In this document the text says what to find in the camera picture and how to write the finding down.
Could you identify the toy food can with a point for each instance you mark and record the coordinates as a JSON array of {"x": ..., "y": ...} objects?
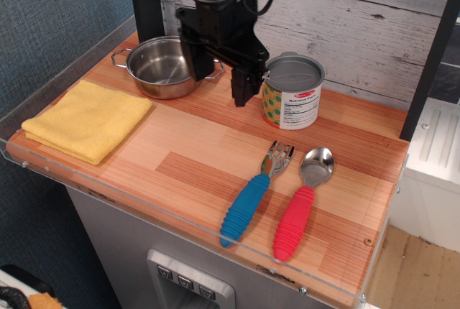
[{"x": 292, "y": 92}]

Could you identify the blue handled fork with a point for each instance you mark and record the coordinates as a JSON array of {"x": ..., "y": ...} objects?
[{"x": 242, "y": 210}]

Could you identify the clear acrylic table guard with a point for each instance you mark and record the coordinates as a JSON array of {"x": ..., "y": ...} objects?
[{"x": 188, "y": 159}]

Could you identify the white toy sink unit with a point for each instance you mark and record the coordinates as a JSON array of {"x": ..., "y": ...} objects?
[{"x": 426, "y": 201}]

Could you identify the black and orange object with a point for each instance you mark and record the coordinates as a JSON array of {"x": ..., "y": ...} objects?
[{"x": 21, "y": 289}]

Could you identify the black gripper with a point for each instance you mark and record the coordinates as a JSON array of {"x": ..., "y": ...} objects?
[{"x": 227, "y": 33}]

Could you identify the red handled spoon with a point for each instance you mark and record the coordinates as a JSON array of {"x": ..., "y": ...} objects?
[{"x": 316, "y": 169}]

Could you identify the black vertical post right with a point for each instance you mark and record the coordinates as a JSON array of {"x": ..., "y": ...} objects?
[{"x": 440, "y": 41}]

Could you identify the silver dispenser button panel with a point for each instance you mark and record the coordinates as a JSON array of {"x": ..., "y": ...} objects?
[{"x": 179, "y": 285}]

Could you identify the folded yellow cloth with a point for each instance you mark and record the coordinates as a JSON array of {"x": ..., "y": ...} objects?
[{"x": 88, "y": 122}]

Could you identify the black vertical post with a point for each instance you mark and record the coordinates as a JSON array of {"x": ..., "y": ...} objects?
[
  {"x": 148, "y": 18},
  {"x": 440, "y": 41}
]

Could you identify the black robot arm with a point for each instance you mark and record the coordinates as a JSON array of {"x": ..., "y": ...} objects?
[{"x": 224, "y": 30}]

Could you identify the small stainless steel pot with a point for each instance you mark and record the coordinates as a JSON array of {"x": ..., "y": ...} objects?
[{"x": 158, "y": 68}]

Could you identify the grey toy fridge cabinet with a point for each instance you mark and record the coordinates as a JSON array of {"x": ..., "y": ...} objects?
[{"x": 122, "y": 239}]

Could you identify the black vertical post left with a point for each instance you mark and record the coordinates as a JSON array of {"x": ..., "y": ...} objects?
[{"x": 148, "y": 18}]

